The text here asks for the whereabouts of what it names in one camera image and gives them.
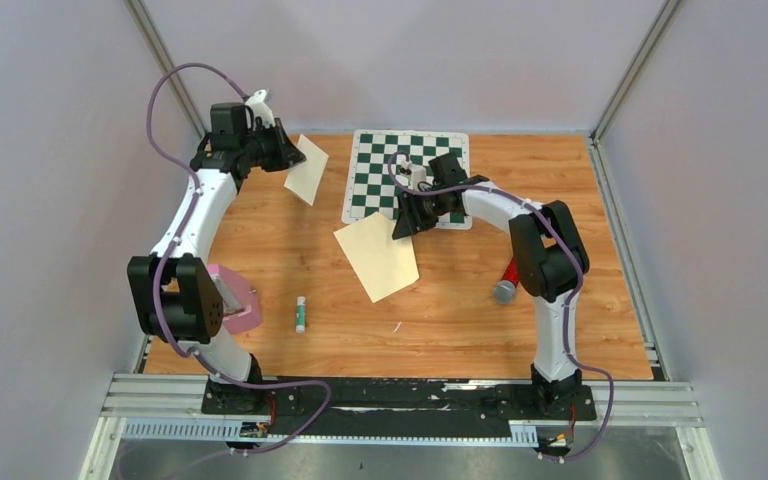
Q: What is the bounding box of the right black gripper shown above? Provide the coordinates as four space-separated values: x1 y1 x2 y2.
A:
394 187 449 240

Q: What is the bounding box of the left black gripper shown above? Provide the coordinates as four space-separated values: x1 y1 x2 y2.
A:
240 119 307 174

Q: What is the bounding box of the tan paper letter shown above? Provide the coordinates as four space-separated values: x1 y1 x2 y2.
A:
284 135 329 206

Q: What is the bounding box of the cream envelope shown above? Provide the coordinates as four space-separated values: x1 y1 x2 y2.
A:
334 212 419 303

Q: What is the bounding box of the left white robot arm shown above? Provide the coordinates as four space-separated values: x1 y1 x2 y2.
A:
127 92 306 415

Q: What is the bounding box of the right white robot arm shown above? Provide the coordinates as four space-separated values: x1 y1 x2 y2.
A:
385 151 589 418

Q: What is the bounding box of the green white chessboard mat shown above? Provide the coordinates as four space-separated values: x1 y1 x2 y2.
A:
342 129 470 225

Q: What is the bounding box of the red glitter microphone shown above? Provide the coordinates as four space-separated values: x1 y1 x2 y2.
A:
492 258 519 305

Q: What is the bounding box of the green white glue stick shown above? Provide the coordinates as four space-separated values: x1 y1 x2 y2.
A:
295 296 306 334

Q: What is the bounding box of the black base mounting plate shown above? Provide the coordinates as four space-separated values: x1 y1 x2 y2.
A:
201 377 597 438

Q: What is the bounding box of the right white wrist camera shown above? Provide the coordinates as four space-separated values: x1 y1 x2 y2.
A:
399 159 427 191

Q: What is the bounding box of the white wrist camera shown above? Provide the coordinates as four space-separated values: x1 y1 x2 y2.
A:
245 88 275 128
399 159 427 191

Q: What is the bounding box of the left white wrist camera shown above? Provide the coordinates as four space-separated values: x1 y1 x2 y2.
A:
245 88 275 128

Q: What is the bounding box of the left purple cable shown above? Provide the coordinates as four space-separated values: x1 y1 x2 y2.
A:
147 62 334 457

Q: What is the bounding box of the aluminium frame rail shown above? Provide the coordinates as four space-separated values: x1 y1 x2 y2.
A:
80 373 716 479

